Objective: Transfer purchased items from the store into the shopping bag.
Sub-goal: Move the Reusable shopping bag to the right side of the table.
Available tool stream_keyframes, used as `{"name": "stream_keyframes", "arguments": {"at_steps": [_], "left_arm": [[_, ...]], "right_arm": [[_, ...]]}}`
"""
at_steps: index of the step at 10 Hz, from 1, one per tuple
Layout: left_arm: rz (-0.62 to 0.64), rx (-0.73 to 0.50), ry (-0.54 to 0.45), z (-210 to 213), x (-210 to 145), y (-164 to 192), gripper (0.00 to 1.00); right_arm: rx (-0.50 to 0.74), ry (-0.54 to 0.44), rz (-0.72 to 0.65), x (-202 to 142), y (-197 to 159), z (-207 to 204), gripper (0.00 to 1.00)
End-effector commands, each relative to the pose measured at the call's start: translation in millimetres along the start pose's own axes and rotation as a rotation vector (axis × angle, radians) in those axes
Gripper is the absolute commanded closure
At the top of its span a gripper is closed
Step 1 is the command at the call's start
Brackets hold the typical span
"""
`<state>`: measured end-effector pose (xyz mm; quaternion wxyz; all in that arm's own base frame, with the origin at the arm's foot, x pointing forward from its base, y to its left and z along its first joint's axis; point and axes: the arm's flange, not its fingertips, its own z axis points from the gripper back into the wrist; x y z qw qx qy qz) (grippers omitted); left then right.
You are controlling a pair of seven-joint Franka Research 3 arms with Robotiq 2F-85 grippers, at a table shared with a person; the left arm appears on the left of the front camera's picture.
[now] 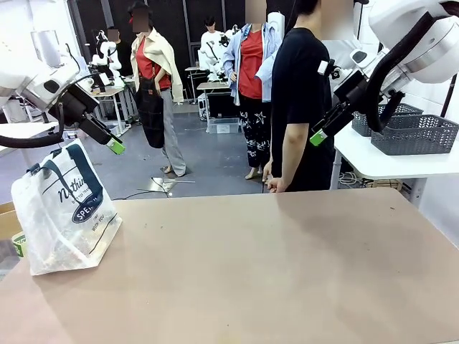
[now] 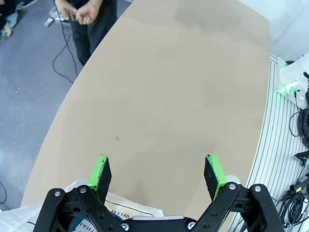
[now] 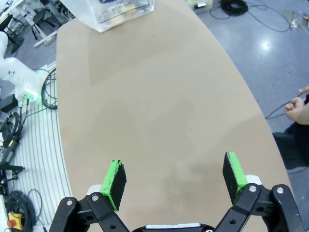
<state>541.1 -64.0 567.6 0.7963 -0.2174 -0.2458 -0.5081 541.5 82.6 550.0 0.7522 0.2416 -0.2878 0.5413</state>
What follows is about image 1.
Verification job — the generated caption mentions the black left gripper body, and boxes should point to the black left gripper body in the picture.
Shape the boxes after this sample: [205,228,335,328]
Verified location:
[48,84,100,126]

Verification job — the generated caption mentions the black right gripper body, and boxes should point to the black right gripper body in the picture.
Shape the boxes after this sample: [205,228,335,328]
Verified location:
[333,71,370,108]

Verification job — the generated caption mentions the wide grey plastic basket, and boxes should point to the wide grey plastic basket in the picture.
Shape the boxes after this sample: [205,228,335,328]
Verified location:
[371,114,459,156]

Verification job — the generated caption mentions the white shopping bag navy handles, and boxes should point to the white shopping bag navy handles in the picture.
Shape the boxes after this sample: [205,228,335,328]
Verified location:
[10,138,123,276]

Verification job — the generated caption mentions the person's right forearm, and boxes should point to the person's right forearm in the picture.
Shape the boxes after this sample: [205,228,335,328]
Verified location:
[281,121,311,181]

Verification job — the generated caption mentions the person's right hand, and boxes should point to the person's right hand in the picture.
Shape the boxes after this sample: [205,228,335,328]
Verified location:
[267,175,288,194]

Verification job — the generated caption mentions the background work table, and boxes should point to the background work table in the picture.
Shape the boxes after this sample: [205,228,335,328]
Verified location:
[89,85,136,135]

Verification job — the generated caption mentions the white side table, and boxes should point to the white side table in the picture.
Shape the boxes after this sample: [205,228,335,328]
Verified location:
[331,123,459,209]

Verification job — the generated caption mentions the person in black T-shirt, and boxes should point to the person in black T-shirt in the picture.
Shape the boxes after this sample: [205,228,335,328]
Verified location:
[270,0,354,193]

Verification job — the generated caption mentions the white table with leg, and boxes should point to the white table with leg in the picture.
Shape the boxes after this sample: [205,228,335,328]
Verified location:
[0,121,59,155]

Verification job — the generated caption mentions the man in black shirt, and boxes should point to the man in black shirt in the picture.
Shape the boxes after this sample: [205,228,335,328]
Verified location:
[106,27,133,78]

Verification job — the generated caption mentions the mannequin in cream jacket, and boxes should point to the mannequin in cream jacket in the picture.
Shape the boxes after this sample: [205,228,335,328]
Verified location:
[128,0,187,178]

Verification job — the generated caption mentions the black slanted light stand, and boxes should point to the black slanted light stand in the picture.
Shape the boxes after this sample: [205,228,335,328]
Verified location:
[440,73,458,119]

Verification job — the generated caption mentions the clear plastic storage box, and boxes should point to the clear plastic storage box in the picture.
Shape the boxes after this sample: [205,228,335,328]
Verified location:
[207,117,240,134]

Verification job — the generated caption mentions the small background desk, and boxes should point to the small background desk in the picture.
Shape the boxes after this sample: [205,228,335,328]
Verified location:
[185,66,213,105]

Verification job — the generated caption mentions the brown cardboard box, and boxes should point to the brown cardboard box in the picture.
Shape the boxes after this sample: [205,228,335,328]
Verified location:
[0,202,22,241]

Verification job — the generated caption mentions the green and white carton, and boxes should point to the green and white carton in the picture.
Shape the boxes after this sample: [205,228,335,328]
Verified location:
[12,232,28,258]

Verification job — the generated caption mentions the black right arm cable sleeve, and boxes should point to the black right arm cable sleeve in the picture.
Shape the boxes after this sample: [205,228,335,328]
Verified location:
[365,1,459,133]

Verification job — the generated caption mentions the black arm cable sleeve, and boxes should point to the black arm cable sleeve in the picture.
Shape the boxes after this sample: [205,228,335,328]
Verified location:
[365,1,459,133]
[0,73,105,150]

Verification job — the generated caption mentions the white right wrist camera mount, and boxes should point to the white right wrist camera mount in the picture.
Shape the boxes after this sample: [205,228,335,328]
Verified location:
[318,59,341,82]

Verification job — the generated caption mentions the black left arm cable sleeve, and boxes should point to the black left arm cable sleeve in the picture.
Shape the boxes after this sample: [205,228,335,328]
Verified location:
[0,73,105,150]

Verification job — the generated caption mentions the grey wall panel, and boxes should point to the grey wall panel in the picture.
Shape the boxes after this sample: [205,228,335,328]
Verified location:
[30,30,62,67]

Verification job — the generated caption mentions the black floor cable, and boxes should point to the black floor cable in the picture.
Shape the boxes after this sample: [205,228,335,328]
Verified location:
[113,176,170,201]

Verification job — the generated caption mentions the metal mannequin base plate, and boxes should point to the metal mannequin base plate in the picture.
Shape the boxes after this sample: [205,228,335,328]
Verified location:
[150,175,197,193]

